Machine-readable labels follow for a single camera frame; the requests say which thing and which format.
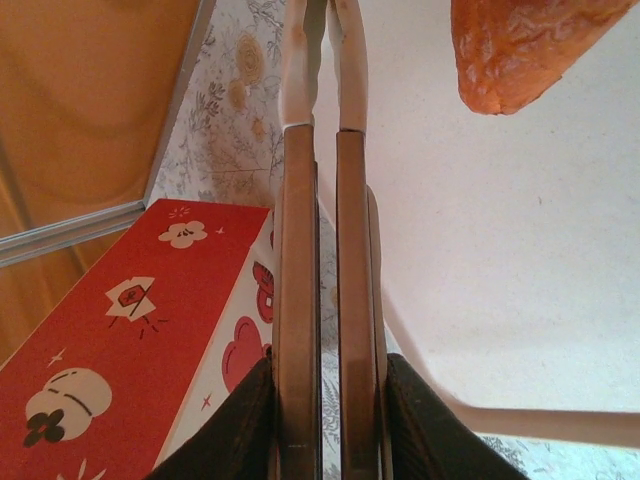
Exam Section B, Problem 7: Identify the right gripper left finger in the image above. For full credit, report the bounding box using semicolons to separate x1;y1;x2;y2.
149;0;321;480

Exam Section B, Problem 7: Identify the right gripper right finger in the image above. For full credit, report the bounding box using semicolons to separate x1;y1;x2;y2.
327;0;531;480

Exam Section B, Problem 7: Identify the red and white paper bag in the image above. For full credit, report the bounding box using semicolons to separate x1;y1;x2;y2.
0;198;281;480

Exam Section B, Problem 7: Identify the reddish-brown crusty bread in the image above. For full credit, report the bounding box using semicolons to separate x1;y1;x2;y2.
449;0;639;117

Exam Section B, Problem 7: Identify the white rectangular tray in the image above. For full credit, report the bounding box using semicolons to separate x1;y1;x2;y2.
304;0;640;439

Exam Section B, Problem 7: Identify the fern print tablecloth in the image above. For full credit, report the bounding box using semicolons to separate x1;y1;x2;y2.
144;0;640;480

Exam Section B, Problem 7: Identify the aluminium enclosure post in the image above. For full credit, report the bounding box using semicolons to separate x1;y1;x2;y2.
0;199;149;269

